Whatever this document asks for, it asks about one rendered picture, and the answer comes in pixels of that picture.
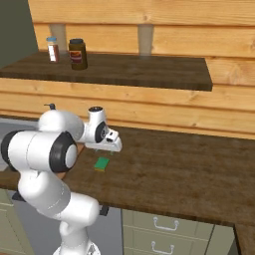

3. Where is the dark jar with black lid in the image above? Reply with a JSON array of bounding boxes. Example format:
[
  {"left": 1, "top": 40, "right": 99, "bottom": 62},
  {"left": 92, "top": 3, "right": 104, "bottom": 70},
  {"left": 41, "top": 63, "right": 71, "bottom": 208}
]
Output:
[{"left": 68, "top": 38, "right": 89, "bottom": 71}]

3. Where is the pale green drawer front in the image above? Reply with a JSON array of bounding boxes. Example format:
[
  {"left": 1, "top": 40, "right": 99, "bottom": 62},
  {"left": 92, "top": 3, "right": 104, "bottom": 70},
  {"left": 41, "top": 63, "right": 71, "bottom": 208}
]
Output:
[
  {"left": 123, "top": 208, "right": 215, "bottom": 241},
  {"left": 123, "top": 226, "right": 210, "bottom": 255}
]

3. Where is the spice jar with pale lid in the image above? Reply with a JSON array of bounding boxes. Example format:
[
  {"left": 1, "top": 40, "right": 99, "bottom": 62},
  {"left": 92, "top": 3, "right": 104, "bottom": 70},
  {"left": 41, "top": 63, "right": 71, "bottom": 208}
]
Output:
[{"left": 46, "top": 36, "right": 61, "bottom": 64}]

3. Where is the green and yellow sponge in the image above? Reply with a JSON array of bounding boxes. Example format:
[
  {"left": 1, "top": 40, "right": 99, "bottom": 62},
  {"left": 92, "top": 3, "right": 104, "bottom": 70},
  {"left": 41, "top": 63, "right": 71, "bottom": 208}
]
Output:
[{"left": 94, "top": 156, "right": 111, "bottom": 173}]

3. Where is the pale green cupboard door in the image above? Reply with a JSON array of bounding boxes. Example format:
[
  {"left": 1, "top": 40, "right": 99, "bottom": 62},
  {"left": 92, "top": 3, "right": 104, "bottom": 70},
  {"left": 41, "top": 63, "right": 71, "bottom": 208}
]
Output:
[
  {"left": 204, "top": 223, "right": 239, "bottom": 255},
  {"left": 0, "top": 187, "right": 35, "bottom": 255}
]

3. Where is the grey shelf bracket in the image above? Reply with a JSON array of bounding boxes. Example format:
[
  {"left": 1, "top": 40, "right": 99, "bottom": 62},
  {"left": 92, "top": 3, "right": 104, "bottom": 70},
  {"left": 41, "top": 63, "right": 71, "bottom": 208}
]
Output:
[
  {"left": 49, "top": 23, "right": 68, "bottom": 54},
  {"left": 137, "top": 24, "right": 154, "bottom": 56}
]

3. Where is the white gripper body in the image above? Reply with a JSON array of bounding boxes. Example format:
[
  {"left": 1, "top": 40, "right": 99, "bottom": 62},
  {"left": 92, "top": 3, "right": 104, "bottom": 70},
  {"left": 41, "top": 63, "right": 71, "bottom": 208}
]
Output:
[{"left": 85, "top": 135, "right": 124, "bottom": 153}]

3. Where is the black dishwasher handle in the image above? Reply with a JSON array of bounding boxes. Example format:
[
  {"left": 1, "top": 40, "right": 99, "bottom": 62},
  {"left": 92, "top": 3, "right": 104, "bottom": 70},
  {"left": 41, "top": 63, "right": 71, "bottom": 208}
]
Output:
[{"left": 99, "top": 204, "right": 111, "bottom": 217}]

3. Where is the dark wooden wall shelf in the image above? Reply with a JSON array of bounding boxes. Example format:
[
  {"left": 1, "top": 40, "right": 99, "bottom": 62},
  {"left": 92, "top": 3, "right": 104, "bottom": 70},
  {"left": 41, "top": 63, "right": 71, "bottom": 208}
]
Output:
[{"left": 0, "top": 51, "right": 214, "bottom": 93}]

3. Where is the silver drawer handle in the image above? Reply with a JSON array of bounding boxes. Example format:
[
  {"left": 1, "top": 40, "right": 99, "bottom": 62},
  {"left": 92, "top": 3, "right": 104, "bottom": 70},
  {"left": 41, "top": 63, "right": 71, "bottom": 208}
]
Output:
[
  {"left": 151, "top": 215, "right": 180, "bottom": 232},
  {"left": 150, "top": 240, "right": 176, "bottom": 255}
]

